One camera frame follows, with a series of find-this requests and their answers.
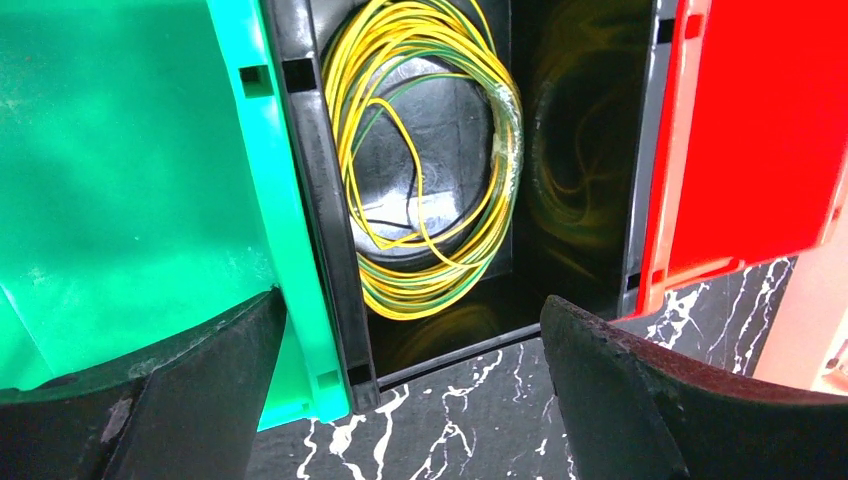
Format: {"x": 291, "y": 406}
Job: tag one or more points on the pink desk organizer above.
{"x": 806, "y": 347}

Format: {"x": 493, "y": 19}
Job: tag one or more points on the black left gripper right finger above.
{"x": 635, "y": 410}

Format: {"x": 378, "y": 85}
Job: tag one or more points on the red plastic bin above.
{"x": 751, "y": 155}

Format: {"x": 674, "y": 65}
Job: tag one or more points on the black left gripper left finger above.
{"x": 186, "y": 407}

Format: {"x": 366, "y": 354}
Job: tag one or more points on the black plastic bin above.
{"x": 591, "y": 77}

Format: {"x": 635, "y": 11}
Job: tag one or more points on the green plastic bin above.
{"x": 147, "y": 185}

